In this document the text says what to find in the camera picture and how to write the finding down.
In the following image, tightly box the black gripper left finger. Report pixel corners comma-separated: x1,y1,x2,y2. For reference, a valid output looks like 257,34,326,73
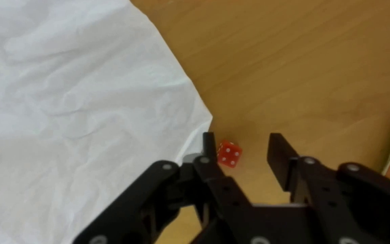
71,131,253,244

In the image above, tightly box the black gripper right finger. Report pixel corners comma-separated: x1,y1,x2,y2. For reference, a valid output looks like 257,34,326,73
266,133,390,244

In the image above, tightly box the red dice block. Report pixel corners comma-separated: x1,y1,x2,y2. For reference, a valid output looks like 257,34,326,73
216,141,242,168

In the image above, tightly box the white paper towel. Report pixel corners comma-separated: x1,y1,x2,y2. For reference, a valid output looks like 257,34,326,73
0,0,212,244

